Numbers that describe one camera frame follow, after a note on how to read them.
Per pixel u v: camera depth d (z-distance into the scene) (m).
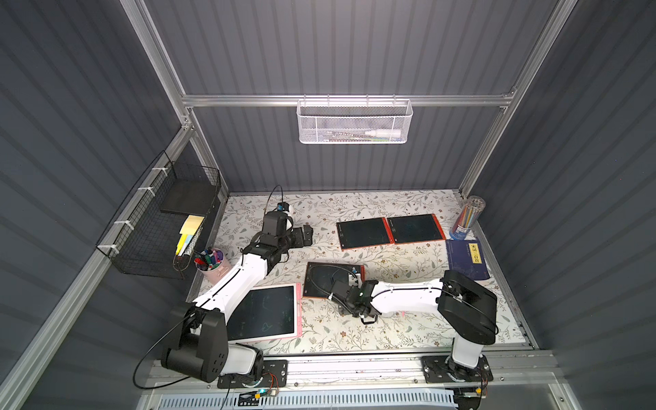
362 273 0.94
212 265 0.84
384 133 0.91
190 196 0.82
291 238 0.75
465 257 0.97
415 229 1.09
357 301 0.64
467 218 0.94
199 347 0.42
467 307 0.46
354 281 0.79
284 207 0.75
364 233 1.04
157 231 0.72
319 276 0.94
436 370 0.73
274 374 0.73
